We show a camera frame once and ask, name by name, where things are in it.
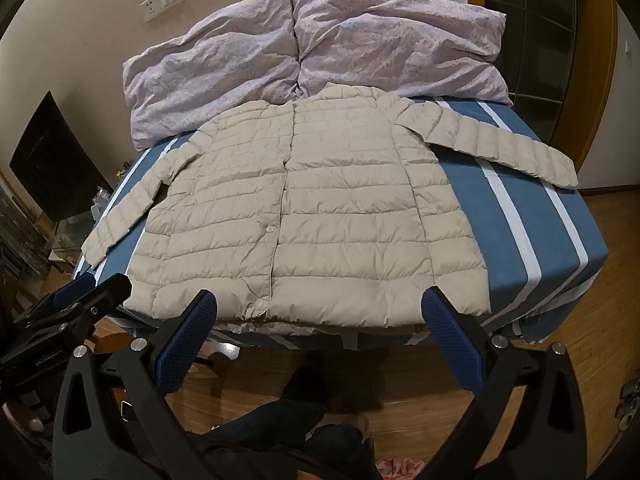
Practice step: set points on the black television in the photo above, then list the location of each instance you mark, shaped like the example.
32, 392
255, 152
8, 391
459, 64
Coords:
55, 160

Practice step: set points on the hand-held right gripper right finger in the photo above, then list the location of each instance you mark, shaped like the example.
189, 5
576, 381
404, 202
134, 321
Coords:
450, 345

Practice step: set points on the glass television stand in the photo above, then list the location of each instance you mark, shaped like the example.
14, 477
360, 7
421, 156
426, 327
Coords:
70, 240

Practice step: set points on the lilac patterned quilt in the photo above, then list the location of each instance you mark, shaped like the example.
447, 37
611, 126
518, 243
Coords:
225, 60

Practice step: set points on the beige puffer jacket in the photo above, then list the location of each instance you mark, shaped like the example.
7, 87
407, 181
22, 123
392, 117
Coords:
325, 210

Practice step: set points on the white wall socket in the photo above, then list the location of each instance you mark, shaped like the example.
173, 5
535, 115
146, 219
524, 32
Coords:
150, 10

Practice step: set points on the blue white striped bed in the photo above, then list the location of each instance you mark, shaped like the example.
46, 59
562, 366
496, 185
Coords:
500, 210

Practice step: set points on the wooden glass-panel door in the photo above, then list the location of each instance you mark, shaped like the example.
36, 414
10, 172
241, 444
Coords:
540, 35

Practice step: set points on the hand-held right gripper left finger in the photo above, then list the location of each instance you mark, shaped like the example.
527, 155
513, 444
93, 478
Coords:
187, 347

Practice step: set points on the grey metal object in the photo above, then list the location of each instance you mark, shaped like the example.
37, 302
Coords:
629, 400

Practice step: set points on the person's left hand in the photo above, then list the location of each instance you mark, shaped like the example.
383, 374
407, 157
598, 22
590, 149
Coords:
27, 420

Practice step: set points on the person's legs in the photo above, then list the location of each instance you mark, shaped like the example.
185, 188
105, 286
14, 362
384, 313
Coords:
280, 440

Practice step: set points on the pink patterned cloth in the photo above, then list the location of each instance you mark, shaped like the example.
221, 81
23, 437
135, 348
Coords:
395, 467

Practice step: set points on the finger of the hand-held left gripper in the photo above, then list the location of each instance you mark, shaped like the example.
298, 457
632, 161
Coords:
112, 290
75, 294

